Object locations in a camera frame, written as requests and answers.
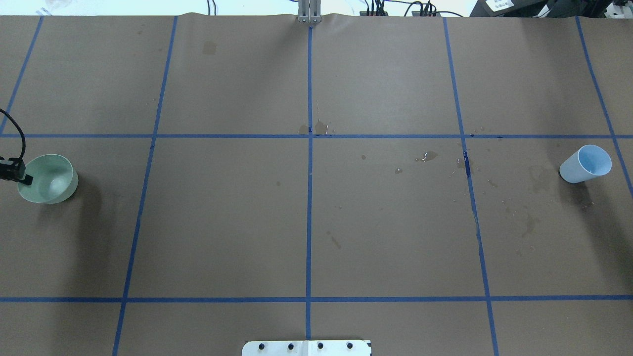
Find mint green ceramic bowl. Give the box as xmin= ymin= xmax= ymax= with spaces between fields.
xmin=18 ymin=154 xmax=79 ymax=204

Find white camera mast base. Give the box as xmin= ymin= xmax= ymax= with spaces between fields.
xmin=241 ymin=340 xmax=372 ymax=356

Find aluminium front frame post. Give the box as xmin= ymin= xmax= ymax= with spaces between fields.
xmin=296 ymin=0 xmax=322 ymax=25

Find light blue plastic cup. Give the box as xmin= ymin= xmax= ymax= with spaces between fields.
xmin=559 ymin=144 xmax=612 ymax=184

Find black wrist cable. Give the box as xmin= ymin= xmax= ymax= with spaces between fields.
xmin=0 ymin=108 xmax=27 ymax=161

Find brown paper table cover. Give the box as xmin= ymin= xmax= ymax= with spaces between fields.
xmin=1 ymin=13 xmax=632 ymax=356

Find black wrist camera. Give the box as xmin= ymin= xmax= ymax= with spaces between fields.
xmin=0 ymin=157 xmax=33 ymax=185

